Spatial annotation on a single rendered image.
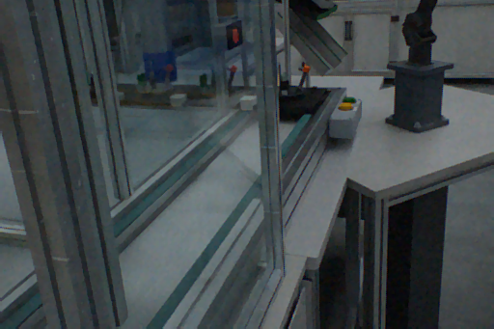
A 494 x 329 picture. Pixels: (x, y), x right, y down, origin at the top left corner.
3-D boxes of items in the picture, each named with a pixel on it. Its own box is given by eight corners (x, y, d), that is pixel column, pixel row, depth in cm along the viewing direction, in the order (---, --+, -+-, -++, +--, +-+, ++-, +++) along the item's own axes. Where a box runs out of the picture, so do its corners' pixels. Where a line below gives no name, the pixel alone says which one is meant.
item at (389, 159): (591, 125, 164) (593, 117, 163) (375, 202, 125) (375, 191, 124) (421, 86, 222) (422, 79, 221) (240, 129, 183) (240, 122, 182)
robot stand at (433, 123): (450, 123, 165) (454, 63, 159) (417, 133, 159) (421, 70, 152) (415, 114, 178) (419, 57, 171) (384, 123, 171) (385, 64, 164)
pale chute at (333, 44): (341, 61, 208) (348, 53, 205) (329, 68, 197) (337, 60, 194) (294, 12, 210) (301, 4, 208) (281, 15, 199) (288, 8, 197)
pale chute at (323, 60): (334, 69, 194) (342, 61, 192) (321, 77, 184) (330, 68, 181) (285, 16, 197) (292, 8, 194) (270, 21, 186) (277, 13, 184)
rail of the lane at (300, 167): (346, 114, 182) (346, 84, 179) (282, 244, 104) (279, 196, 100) (331, 113, 184) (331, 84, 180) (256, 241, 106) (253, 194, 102)
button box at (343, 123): (361, 117, 165) (362, 98, 163) (352, 139, 147) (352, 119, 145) (340, 116, 168) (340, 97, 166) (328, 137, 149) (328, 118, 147)
